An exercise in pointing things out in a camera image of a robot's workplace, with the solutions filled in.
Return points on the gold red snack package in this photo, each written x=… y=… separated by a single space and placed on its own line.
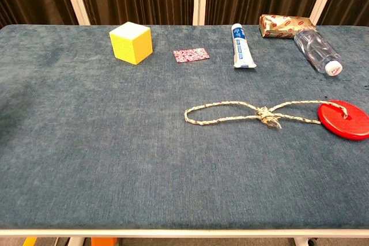
x=282 y=25

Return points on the white table frame edge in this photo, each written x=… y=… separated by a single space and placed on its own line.
x=184 y=233

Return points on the black caster wheel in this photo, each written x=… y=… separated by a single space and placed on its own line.
x=312 y=241

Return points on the yellow object under table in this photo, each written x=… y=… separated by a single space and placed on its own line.
x=29 y=242

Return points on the red disc with hole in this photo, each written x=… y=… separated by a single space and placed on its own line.
x=351 y=126

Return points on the white blue toothpaste tube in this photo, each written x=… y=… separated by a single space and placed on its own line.
x=242 y=47

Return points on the yellow foam cube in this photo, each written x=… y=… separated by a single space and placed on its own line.
x=129 y=47

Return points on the pink patterned card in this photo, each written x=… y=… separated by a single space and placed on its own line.
x=191 y=55

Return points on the blue fabric table cover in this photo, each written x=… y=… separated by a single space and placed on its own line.
x=144 y=156

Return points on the orange box under table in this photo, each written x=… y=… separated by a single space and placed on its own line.
x=103 y=242

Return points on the clear plastic bottle white cap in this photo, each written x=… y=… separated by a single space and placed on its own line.
x=317 y=50

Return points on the white table leg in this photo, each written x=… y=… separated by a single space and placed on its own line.
x=301 y=242
x=76 y=242

